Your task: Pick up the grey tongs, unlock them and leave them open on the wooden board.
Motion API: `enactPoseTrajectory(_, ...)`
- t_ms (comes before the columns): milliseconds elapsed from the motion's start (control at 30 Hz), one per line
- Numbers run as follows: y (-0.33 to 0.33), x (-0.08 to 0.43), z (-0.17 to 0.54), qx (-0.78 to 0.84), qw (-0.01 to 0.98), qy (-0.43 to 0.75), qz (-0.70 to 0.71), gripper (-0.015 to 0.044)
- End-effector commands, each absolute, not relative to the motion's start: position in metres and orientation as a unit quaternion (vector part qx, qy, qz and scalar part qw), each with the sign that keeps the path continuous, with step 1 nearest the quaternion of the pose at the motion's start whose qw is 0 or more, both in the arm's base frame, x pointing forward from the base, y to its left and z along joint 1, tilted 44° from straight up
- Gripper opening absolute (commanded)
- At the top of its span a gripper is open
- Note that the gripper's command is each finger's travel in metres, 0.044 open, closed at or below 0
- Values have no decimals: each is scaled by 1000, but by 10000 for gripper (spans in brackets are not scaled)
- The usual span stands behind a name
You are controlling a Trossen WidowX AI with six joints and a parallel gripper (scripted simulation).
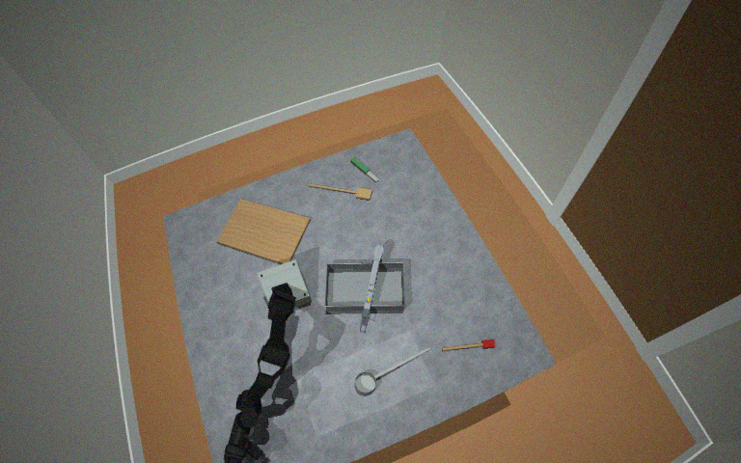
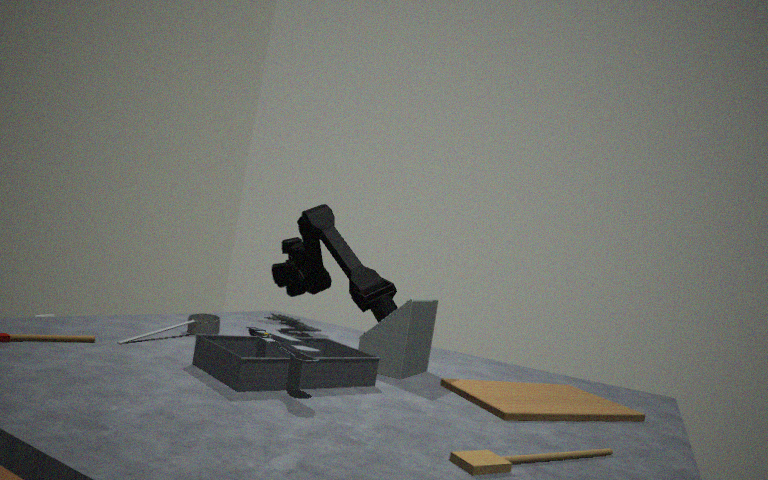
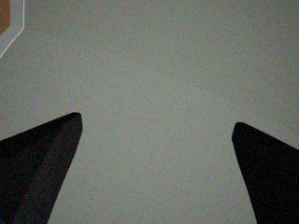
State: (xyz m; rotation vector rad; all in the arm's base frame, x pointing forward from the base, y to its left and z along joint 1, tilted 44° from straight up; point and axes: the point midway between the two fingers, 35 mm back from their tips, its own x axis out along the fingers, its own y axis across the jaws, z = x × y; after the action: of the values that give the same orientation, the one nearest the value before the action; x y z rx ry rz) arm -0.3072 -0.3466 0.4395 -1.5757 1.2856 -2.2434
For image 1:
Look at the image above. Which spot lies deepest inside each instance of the light wooden board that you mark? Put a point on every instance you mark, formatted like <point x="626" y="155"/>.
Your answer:
<point x="264" y="231"/>

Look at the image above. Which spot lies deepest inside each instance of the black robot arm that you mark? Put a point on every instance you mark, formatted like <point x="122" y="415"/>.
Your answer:
<point x="276" y="352"/>

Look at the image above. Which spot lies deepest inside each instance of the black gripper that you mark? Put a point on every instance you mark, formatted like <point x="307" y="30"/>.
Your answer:
<point x="234" y="450"/>

